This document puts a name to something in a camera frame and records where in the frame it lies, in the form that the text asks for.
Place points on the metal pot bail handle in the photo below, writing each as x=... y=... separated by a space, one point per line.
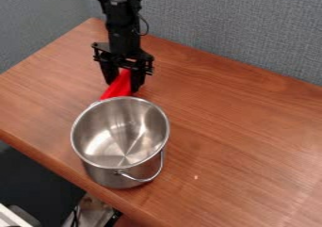
x=146 y=171

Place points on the grey table leg bracket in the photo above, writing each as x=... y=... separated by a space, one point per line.
x=93 y=213

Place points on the stainless steel pot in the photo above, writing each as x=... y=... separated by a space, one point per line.
x=117 y=134

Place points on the red plastic block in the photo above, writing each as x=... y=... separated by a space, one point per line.
x=121 y=86

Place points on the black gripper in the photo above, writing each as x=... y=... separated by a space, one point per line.
x=121 y=52

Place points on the white object at corner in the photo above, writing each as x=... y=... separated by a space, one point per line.
x=10 y=219

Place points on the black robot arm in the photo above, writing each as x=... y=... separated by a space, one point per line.
x=123 y=12

